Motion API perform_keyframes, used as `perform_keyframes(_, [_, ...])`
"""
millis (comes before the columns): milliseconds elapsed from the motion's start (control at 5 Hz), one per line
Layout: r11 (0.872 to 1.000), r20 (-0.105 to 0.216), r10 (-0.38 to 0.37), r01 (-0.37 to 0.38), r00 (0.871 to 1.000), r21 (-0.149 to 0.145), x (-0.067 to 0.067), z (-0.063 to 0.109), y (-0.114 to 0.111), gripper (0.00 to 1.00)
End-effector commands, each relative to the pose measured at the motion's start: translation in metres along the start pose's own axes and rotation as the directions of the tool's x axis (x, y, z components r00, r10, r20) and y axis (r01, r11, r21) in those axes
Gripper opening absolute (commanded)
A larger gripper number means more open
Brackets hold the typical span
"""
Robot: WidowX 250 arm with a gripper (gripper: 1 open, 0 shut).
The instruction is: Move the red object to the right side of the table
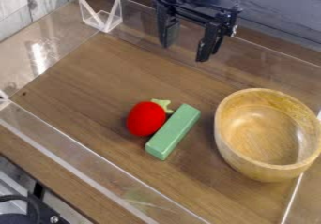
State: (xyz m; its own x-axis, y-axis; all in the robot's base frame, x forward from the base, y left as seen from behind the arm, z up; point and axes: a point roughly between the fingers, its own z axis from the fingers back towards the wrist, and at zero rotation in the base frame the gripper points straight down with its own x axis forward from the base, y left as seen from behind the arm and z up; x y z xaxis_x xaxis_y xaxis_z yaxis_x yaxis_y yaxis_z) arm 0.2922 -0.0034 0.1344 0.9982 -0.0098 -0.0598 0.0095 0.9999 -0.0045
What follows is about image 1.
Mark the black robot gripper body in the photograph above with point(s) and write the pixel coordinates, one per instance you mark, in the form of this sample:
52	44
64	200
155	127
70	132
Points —
204	11

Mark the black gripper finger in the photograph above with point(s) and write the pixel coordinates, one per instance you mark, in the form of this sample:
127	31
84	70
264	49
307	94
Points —
168	25
211	41

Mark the red plush strawberry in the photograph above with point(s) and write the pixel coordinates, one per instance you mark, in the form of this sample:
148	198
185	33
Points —
148	116

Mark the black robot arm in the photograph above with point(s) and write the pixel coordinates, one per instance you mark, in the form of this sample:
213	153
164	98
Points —
216	15

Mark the wooden bowl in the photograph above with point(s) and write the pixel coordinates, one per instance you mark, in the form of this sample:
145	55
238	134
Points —
268	134

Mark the green rectangular block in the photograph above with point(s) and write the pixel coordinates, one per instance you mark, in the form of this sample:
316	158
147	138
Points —
167	138

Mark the black metal table clamp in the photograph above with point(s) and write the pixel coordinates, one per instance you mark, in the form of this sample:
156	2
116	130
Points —
48	213

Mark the clear acrylic corner bracket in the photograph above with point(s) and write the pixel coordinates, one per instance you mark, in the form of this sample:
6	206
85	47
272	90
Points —
102	20

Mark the clear acrylic front wall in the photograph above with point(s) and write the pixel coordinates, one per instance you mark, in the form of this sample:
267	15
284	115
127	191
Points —
110	180

